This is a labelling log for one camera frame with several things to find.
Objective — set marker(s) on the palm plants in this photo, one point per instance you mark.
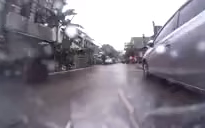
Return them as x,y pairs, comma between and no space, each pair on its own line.
61,36

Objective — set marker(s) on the white car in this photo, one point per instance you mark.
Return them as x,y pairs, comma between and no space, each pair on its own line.
108,61

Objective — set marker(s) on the wet grey asphalt road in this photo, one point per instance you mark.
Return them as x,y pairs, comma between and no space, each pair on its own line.
100,86

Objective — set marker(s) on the silver car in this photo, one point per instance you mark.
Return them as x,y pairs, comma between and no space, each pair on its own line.
186,56

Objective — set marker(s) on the trees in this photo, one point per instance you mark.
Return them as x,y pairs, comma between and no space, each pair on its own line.
109,51

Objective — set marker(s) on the grey building with balcony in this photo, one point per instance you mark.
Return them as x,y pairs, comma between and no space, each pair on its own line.
23,30

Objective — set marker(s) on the pale kerb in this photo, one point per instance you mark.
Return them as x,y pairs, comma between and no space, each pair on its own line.
70,70

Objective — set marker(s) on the red vehicle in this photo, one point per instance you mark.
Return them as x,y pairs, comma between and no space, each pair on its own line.
132,59

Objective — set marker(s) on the house behind fence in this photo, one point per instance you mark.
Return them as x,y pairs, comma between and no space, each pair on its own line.
85,50

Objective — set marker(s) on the building with dark roof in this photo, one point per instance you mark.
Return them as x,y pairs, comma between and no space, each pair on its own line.
138,43

